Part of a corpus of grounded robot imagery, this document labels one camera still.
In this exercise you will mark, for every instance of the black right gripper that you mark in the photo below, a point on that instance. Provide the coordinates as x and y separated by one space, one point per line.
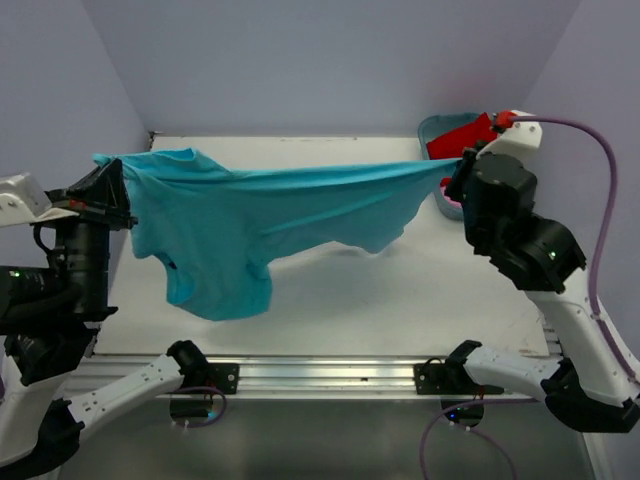
454 186

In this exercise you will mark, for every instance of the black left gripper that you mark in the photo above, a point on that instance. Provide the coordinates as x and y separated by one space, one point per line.
104 184

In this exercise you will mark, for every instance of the turquoise t shirt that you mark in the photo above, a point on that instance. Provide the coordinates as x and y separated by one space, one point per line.
217 230

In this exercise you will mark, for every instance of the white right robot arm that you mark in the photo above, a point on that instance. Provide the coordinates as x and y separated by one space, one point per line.
590 389

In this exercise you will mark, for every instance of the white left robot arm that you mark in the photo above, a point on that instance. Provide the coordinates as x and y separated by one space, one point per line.
51 317

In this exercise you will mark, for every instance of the red t shirt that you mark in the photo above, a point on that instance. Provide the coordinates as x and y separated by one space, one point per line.
447 136

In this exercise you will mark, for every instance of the teal plastic basket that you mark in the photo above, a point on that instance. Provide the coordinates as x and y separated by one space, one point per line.
448 208

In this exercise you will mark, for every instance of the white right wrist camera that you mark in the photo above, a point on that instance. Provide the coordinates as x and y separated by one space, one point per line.
516 138

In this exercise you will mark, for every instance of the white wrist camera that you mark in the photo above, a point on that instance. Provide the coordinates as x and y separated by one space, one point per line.
24 202
516 138

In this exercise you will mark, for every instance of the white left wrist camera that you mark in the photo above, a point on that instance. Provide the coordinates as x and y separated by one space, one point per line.
24 202

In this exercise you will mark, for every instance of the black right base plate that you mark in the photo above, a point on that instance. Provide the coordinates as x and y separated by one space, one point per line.
433 378

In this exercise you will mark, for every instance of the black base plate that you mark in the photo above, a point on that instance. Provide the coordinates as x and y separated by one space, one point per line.
220 375
433 378

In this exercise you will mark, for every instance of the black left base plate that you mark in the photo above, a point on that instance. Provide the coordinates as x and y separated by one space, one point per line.
220 375

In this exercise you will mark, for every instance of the aluminium mounting rail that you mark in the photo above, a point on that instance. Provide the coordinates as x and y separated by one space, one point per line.
278 358

